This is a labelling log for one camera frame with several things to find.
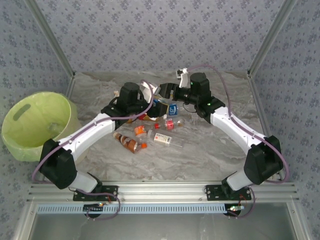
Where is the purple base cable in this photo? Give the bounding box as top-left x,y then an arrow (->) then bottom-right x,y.
72,189 -> 122,222
229,187 -> 256,220

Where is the red yellow label bottle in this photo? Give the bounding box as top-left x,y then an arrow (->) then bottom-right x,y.
126,112 -> 157,125

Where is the light blue slotted cable duct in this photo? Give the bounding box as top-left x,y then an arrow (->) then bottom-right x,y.
36,203 -> 232,215

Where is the brown label bottle orange cap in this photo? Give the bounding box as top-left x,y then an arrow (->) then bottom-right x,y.
112,131 -> 148,155

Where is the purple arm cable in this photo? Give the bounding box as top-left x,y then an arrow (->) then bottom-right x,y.
188,64 -> 291,185
31,79 -> 155,186

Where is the clear bottle orange label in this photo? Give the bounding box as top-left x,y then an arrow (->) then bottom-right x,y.
133,125 -> 148,137

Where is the aluminium frame post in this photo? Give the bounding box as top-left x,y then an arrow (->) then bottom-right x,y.
246,0 -> 300,79
24,0 -> 77,78

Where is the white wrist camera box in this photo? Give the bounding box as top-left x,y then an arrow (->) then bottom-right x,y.
175,67 -> 192,88
139,80 -> 161,103

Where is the green plastic bin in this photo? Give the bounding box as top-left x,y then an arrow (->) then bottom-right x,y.
1,91 -> 82,162

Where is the small black electronics board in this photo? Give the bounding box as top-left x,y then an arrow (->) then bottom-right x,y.
225,203 -> 245,219
83,202 -> 105,218

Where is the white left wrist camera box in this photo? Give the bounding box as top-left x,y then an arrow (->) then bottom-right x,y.
139,80 -> 161,103

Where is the clear bottle white crane label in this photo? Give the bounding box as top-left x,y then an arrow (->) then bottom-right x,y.
146,128 -> 184,148

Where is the clear bottle red label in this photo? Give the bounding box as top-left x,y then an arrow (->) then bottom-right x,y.
153,118 -> 187,131

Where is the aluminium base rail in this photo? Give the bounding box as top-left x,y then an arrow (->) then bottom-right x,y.
26,181 -> 300,202

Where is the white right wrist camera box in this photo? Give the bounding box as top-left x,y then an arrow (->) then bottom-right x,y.
175,67 -> 192,88

